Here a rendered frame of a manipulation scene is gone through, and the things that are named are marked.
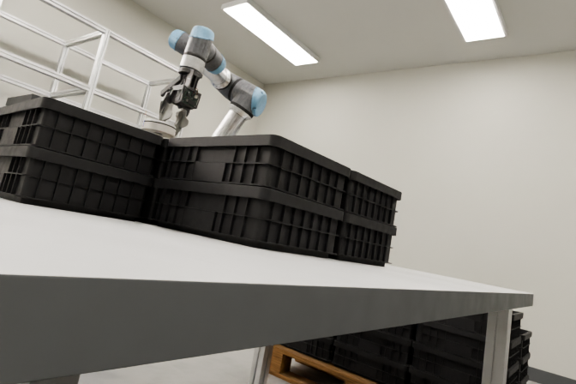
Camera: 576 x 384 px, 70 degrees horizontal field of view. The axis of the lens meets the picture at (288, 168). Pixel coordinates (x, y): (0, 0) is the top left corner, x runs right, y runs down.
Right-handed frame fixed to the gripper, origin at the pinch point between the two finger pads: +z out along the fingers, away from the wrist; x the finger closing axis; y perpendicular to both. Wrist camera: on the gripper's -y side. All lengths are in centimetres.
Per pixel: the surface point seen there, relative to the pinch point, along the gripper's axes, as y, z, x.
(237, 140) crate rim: 49, 4, -10
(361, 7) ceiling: -92, -179, 185
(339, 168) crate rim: 60, 2, 14
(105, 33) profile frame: -197, -81, 34
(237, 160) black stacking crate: 50, 9, -9
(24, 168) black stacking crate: 19.4, 22.8, -39.2
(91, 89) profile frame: -193, -37, 37
